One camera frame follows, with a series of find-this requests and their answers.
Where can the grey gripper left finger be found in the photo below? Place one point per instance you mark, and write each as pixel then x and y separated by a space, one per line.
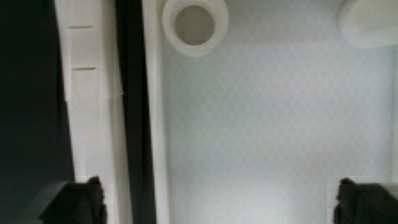
pixel 68 204

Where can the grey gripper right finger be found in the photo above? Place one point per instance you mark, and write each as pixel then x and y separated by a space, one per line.
pixel 367 203

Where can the white desk top panel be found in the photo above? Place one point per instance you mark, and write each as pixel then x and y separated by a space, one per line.
pixel 271 116

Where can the white U-shaped fence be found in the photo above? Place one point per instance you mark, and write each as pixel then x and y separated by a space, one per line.
pixel 93 89

